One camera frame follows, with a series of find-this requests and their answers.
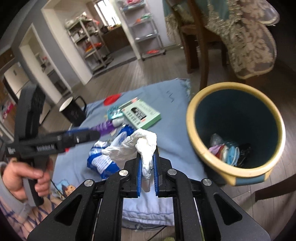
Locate white tissue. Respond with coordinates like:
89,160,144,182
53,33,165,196
112,128,157,192

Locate yellow rimmed teal trash bin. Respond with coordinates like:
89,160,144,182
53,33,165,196
186,82,286,186

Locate person's left hand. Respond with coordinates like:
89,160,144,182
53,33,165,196
1,158,54,201

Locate light blue cartoon blanket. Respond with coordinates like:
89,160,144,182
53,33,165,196
52,79,206,229

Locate blue white plastic bag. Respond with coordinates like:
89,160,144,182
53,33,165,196
87,125,134,180

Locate green medicine box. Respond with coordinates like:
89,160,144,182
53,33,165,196
119,97,161,130

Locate black mug white inside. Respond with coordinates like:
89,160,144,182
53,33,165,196
59,96,87,127

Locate purple spray bottle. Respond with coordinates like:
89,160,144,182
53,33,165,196
90,117,125,136

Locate teal blister pill pack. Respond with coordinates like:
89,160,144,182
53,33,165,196
107,105,123,120

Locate pink purple snack wrapper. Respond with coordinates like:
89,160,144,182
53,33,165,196
209,144,226,159

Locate white refrigerator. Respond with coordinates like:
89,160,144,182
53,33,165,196
3,62,52,125

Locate light blue face mask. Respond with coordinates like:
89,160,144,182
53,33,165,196
226,146,240,166

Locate white metal shelf rack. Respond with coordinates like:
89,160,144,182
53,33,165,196
117,1,166,61

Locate steel kitchen shelf rack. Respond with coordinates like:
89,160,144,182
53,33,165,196
65,15,113,74

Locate wooden dining chair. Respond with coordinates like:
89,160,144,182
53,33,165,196
166,1,227,90

